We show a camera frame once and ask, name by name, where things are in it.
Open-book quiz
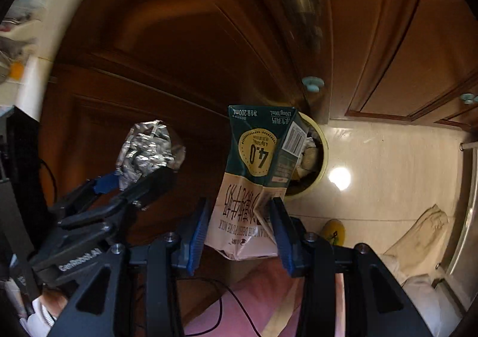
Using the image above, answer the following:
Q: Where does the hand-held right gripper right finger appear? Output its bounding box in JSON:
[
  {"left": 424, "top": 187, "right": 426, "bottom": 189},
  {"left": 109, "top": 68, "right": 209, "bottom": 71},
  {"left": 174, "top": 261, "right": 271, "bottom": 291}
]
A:
[{"left": 269, "top": 197, "right": 431, "bottom": 337}]

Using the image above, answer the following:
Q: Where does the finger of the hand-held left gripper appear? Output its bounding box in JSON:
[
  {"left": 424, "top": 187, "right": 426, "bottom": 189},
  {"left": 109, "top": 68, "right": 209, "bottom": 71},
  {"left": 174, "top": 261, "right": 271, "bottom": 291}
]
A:
[
  {"left": 52, "top": 173, "right": 121, "bottom": 219},
  {"left": 58, "top": 166, "right": 178, "bottom": 234}
]

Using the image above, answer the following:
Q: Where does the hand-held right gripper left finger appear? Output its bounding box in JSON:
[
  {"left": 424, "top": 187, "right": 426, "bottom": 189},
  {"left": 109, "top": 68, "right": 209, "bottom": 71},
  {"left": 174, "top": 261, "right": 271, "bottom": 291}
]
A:
[{"left": 47, "top": 197, "right": 212, "bottom": 337}]

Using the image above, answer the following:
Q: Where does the silver foil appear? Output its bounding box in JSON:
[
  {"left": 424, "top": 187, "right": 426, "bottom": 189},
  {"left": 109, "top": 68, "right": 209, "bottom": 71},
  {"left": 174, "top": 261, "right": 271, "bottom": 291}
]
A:
[{"left": 116, "top": 120, "right": 186, "bottom": 190}]

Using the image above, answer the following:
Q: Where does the dark green milk carton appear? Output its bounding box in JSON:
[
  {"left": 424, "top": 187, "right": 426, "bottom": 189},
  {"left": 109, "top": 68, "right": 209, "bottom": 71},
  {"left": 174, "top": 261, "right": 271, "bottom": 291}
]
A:
[{"left": 205, "top": 105, "right": 310, "bottom": 261}]

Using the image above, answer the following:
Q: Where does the yellow round trash bin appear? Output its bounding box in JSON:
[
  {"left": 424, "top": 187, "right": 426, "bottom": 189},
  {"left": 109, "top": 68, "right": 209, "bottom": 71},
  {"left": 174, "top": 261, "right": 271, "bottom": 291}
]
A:
[{"left": 284, "top": 111, "right": 330, "bottom": 199}]

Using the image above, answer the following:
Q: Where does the person's left forearm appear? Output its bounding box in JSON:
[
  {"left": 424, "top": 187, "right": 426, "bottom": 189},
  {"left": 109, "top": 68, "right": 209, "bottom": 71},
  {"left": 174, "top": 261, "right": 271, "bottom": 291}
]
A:
[{"left": 22, "top": 285, "right": 77, "bottom": 335}]

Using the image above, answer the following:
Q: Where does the person's pink trouser leg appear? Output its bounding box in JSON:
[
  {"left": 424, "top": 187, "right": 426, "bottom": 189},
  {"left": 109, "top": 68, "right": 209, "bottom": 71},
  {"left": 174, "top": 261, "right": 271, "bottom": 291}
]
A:
[{"left": 185, "top": 255, "right": 346, "bottom": 337}]

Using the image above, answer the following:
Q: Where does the brown wooden cabinet door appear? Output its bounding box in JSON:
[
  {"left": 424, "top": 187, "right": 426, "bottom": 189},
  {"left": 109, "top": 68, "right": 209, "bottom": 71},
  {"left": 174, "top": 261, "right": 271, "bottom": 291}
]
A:
[
  {"left": 39, "top": 0, "right": 334, "bottom": 248},
  {"left": 344, "top": 0, "right": 478, "bottom": 126}
]

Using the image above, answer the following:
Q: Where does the beige cloth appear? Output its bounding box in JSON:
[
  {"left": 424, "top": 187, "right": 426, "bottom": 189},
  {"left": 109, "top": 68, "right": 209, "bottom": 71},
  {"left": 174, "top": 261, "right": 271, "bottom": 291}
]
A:
[{"left": 383, "top": 204, "right": 449, "bottom": 285}]

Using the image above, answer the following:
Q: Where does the white cloth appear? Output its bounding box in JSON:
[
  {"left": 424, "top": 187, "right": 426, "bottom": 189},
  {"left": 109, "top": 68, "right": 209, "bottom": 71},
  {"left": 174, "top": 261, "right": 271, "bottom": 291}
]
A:
[{"left": 403, "top": 273, "right": 462, "bottom": 337}]

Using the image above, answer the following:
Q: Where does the black cable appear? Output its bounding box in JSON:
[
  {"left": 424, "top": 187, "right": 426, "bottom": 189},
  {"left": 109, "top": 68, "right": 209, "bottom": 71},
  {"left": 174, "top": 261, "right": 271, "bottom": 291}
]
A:
[
  {"left": 37, "top": 158, "right": 57, "bottom": 208},
  {"left": 175, "top": 277, "right": 263, "bottom": 337}
]

